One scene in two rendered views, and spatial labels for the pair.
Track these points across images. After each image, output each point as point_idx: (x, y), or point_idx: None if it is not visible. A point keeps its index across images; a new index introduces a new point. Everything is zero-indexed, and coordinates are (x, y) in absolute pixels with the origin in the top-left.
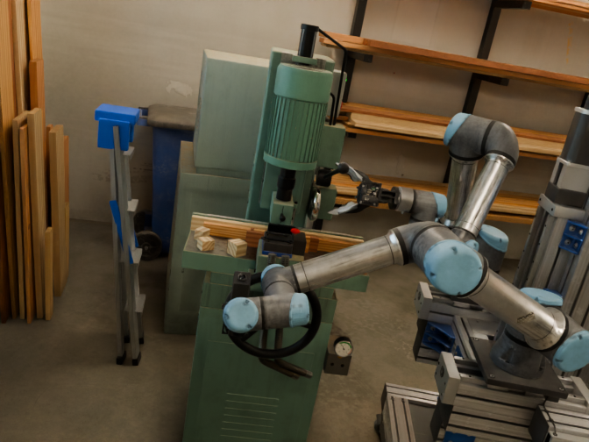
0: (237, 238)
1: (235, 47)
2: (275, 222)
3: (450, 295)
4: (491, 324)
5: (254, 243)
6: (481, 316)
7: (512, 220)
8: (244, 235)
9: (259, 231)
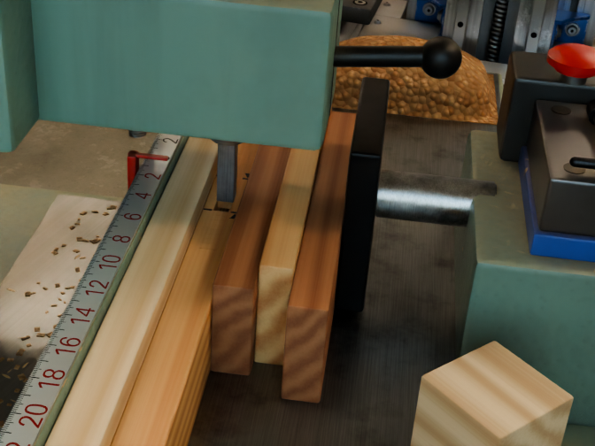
0: (191, 425)
1: None
2: (326, 126)
3: (343, 16)
4: (374, 32)
5: (328, 334)
6: (350, 27)
7: None
8: (202, 368)
9: (298, 248)
